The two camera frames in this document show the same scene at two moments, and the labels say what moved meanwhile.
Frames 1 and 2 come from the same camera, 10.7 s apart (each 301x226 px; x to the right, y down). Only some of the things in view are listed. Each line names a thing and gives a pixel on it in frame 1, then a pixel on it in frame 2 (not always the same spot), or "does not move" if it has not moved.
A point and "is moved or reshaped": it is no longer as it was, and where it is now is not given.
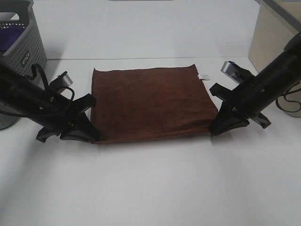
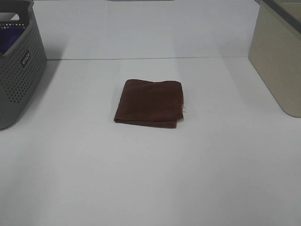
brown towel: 150,104 is moved or reshaped
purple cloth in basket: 8,36 does not move
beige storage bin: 274,22 does not move
